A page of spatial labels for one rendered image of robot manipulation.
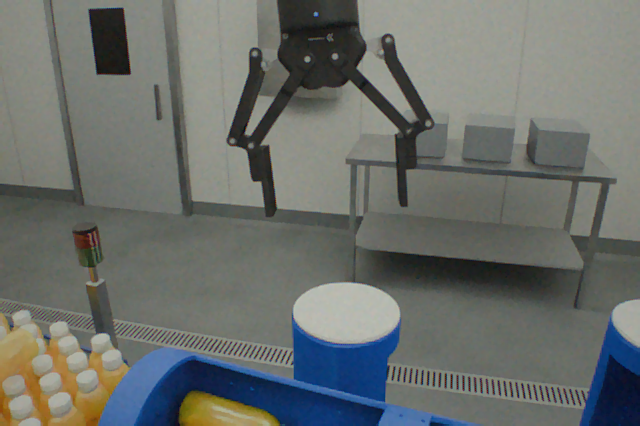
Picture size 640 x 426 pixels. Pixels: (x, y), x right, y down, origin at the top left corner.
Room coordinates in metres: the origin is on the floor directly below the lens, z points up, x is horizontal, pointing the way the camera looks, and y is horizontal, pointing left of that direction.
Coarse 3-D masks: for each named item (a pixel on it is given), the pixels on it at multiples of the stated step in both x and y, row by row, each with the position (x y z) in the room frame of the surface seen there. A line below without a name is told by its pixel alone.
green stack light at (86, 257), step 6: (96, 246) 1.14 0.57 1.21; (78, 252) 1.12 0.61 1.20; (84, 252) 1.12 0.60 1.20; (90, 252) 1.12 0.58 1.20; (96, 252) 1.13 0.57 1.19; (78, 258) 1.12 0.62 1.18; (84, 258) 1.12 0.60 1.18; (90, 258) 1.12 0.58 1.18; (96, 258) 1.13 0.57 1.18; (102, 258) 1.15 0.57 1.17; (84, 264) 1.12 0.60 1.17; (90, 264) 1.12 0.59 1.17; (96, 264) 1.13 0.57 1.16
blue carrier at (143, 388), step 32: (160, 352) 0.69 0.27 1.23; (192, 352) 0.72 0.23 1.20; (128, 384) 0.61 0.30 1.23; (160, 384) 0.68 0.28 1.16; (192, 384) 0.77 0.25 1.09; (224, 384) 0.75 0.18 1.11; (256, 384) 0.72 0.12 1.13; (288, 384) 0.64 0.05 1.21; (128, 416) 0.56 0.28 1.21; (160, 416) 0.67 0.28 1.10; (288, 416) 0.70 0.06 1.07; (320, 416) 0.68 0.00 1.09; (352, 416) 0.66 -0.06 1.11; (384, 416) 0.54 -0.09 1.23; (416, 416) 0.55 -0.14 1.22
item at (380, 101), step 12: (336, 60) 0.48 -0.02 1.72; (348, 60) 0.48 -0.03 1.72; (348, 72) 0.48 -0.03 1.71; (360, 72) 0.48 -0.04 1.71; (360, 84) 0.48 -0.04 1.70; (372, 84) 0.49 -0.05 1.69; (372, 96) 0.48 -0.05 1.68; (384, 96) 0.48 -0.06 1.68; (384, 108) 0.48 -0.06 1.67; (396, 120) 0.48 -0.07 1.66; (408, 120) 0.49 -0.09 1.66; (408, 132) 0.47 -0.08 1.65
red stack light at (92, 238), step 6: (96, 228) 1.16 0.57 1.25; (72, 234) 1.13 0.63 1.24; (78, 234) 1.12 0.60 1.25; (84, 234) 1.12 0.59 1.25; (90, 234) 1.13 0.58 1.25; (96, 234) 1.14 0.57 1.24; (78, 240) 1.12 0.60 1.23; (84, 240) 1.12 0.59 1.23; (90, 240) 1.12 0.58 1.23; (96, 240) 1.14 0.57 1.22; (78, 246) 1.12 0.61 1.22; (84, 246) 1.12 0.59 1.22; (90, 246) 1.12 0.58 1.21
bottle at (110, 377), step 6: (120, 366) 0.83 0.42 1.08; (126, 366) 0.84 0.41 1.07; (102, 372) 0.82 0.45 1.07; (108, 372) 0.82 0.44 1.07; (114, 372) 0.82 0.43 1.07; (120, 372) 0.82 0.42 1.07; (126, 372) 0.83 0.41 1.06; (102, 378) 0.81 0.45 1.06; (108, 378) 0.81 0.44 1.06; (114, 378) 0.81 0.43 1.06; (120, 378) 0.81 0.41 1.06; (102, 384) 0.81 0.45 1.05; (108, 384) 0.80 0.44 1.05; (114, 384) 0.81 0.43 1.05; (108, 390) 0.80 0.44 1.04
